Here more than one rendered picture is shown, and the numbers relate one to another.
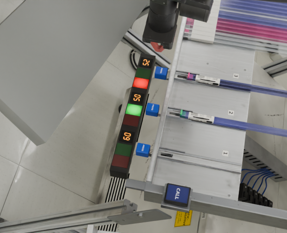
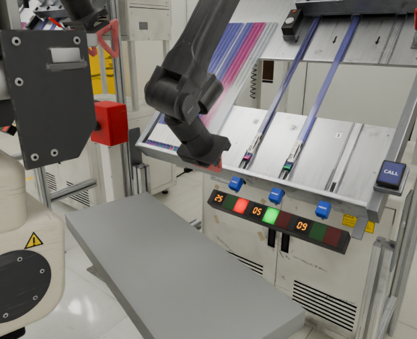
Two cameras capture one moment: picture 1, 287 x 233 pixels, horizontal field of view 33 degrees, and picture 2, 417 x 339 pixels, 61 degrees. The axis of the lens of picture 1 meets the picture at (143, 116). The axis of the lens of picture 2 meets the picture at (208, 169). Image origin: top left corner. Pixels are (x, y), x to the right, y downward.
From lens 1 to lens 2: 0.51 m
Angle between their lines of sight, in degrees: 24
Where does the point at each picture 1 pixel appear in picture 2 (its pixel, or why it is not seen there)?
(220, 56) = (231, 132)
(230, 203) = (399, 132)
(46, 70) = (212, 290)
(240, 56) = (236, 116)
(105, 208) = (375, 274)
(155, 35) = (214, 151)
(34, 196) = not seen: outside the picture
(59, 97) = (247, 283)
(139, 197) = (325, 272)
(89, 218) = (381, 300)
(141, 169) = (294, 265)
